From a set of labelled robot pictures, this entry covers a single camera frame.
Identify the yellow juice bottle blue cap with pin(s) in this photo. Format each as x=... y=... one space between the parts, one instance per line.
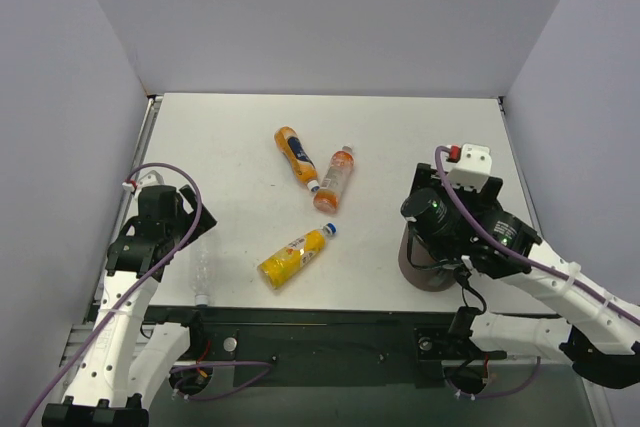
x=288 y=261

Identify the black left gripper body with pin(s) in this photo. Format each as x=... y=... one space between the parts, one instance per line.
x=197 y=212

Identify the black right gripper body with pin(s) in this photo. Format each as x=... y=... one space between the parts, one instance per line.
x=426 y=179

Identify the clear empty plastic bottle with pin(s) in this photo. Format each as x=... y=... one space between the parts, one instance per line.
x=200 y=274

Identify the orange bottle dark blue label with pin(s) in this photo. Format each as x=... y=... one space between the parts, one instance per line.
x=289 y=144

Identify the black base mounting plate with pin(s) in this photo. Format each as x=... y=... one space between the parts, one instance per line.
x=328 y=348

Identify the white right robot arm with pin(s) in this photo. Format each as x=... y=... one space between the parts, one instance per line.
x=588 y=328

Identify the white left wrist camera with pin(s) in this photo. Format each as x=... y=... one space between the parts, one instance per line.
x=151 y=178

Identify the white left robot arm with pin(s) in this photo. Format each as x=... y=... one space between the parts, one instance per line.
x=114 y=384

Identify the aluminium front rail frame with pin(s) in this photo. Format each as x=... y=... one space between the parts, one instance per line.
x=353 y=304

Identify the brown round bin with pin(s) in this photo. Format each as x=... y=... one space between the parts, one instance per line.
x=419 y=268

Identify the clear orange drink bottle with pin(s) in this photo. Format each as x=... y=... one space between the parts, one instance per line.
x=327 y=198

